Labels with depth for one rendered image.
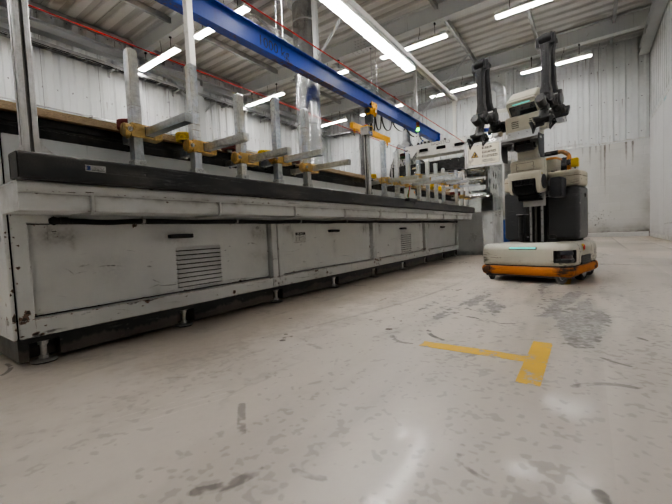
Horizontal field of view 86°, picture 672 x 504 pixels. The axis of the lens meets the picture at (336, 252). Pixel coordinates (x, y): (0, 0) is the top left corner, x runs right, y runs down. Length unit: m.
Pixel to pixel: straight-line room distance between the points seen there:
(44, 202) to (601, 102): 11.92
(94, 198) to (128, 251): 0.36
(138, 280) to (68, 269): 0.27
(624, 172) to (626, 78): 2.34
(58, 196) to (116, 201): 0.17
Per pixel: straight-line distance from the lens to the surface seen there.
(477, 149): 5.72
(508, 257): 2.97
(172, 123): 1.44
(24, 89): 1.49
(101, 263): 1.74
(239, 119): 1.89
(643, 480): 0.84
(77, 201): 1.48
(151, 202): 1.58
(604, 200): 11.82
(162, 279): 1.85
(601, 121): 12.11
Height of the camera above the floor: 0.42
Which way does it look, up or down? 3 degrees down
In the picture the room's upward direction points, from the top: 3 degrees counter-clockwise
